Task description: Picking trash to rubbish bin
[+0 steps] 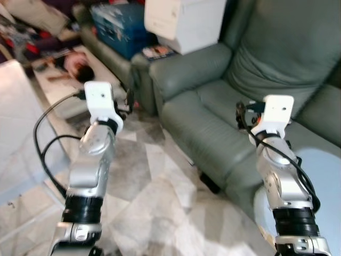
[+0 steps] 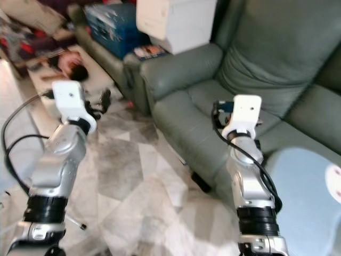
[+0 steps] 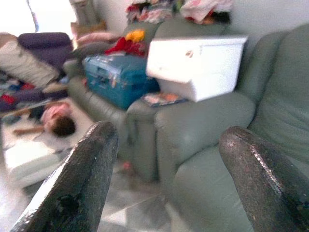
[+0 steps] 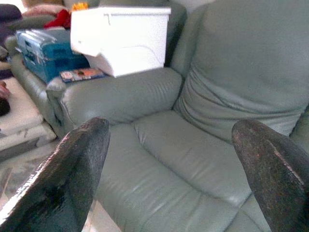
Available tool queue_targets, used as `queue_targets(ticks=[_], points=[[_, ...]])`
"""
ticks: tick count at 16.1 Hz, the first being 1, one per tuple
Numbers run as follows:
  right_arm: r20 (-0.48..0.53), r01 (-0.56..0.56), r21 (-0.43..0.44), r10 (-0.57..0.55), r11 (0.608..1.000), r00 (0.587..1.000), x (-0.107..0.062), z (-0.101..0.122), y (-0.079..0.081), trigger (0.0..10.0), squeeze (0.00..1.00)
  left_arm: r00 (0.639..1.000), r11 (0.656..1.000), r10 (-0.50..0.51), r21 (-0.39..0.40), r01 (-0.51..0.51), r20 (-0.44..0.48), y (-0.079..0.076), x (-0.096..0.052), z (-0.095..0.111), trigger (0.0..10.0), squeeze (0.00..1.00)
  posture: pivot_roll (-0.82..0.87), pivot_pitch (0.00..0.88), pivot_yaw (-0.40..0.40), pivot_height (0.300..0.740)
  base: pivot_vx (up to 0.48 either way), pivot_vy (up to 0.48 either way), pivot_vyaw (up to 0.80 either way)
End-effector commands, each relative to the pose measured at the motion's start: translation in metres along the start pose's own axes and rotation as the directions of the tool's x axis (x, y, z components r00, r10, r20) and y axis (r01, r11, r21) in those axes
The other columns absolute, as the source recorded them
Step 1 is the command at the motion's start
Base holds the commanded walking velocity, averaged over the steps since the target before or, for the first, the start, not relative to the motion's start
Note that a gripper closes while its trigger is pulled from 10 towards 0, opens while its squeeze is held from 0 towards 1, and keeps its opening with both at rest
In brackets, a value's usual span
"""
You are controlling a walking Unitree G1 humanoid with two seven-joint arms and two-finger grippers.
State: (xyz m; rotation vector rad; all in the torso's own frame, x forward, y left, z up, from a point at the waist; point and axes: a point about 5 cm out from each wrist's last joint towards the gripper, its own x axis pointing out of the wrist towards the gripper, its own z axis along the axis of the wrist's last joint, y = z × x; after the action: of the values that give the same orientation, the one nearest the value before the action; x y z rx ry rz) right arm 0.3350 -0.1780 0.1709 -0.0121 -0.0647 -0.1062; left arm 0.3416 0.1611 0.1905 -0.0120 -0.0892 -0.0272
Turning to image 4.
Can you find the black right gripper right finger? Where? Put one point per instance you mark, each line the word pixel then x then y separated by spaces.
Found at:
pixel 277 181

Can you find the pink cloth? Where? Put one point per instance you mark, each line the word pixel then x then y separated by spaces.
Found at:
pixel 41 10

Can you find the blue plastic box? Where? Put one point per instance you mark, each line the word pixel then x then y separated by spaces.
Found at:
pixel 48 55

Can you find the green leather sofa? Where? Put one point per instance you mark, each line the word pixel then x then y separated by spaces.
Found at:
pixel 31 84

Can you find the green leather armchair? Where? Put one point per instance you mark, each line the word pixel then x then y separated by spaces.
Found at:
pixel 181 157

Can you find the white plastic box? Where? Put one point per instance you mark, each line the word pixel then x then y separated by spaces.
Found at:
pixel 120 36

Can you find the white low platform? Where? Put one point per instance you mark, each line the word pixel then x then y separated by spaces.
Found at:
pixel 19 108

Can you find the red cloth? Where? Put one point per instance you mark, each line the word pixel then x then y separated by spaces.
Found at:
pixel 60 20

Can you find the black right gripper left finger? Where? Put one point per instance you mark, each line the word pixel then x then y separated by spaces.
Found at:
pixel 62 181

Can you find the colourful printed booklet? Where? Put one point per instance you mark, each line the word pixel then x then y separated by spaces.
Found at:
pixel 82 73

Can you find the yellow toy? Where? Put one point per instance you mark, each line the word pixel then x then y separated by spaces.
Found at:
pixel 79 6

